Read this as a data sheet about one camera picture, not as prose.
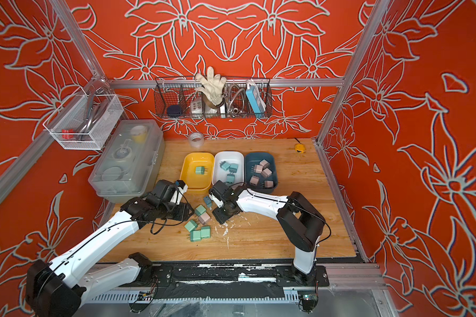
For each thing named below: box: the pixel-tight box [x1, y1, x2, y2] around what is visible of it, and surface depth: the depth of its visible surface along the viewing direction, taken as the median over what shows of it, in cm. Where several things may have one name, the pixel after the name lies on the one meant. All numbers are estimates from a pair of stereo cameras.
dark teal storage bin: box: [244, 151, 278, 195], surface depth 103 cm
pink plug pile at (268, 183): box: [264, 180, 274, 189], surface depth 99 cm
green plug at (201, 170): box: [195, 166, 209, 176], surface depth 106 cm
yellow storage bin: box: [179, 151, 215, 191], surface depth 106 cm
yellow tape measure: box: [294, 143, 307, 154], surface depth 116 cm
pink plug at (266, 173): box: [261, 167, 273, 178], surface depth 103 cm
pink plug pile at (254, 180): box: [249, 175, 260, 187], surface depth 100 cm
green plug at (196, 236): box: [190, 229, 201, 243], surface depth 83 cm
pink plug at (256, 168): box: [250, 164, 264, 174], surface depth 105 cm
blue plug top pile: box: [219, 160, 231, 172], surface depth 107 cm
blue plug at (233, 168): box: [228, 163, 239, 175], surface depth 106 cm
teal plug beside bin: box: [203, 196, 213, 211], surface depth 92 cm
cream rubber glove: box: [194, 66, 227, 106], surface depth 92 cm
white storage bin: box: [212, 150, 245, 186], surface depth 108 cm
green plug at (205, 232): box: [200, 225, 211, 240], surface depth 84 cm
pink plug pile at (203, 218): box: [198, 211, 211, 226], surface depth 89 cm
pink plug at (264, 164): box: [259, 159, 271, 170], surface depth 106 cm
